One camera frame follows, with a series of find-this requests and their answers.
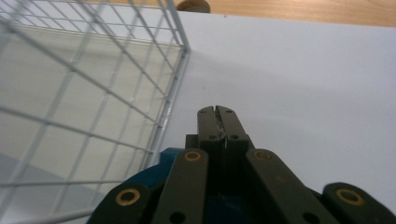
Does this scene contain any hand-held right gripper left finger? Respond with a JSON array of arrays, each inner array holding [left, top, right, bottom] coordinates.
[[185, 105, 226, 194]]

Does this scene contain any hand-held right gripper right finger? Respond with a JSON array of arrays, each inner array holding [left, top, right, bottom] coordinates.
[[216, 105, 256, 194]]

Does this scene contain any white wire storage rack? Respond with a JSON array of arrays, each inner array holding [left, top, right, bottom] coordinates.
[[0, 0, 191, 224]]

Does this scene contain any brown round object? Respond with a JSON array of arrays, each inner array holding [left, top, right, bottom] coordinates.
[[176, 0, 212, 14]]

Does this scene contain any wooden table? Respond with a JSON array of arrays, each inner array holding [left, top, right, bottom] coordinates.
[[90, 0, 396, 28]]

